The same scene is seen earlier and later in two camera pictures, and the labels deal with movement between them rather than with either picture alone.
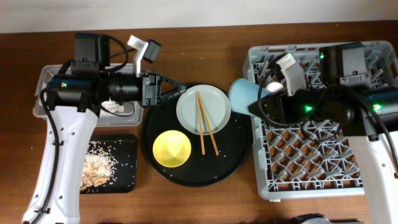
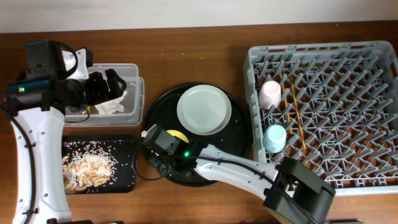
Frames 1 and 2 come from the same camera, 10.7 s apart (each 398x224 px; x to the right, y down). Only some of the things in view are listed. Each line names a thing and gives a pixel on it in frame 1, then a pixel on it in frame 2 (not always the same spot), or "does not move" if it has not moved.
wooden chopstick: [201, 126] -> [286, 102]
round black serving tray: [214, 157] does not move
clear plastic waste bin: [132, 116] does not move
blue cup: [242, 93] -> [274, 138]
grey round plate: [216, 108] does not move
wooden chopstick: [212, 136] -> [298, 116]
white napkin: [112, 106] does not move
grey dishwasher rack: [295, 160] does not move
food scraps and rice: [99, 169] does not move
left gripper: [150, 91] -> [97, 88]
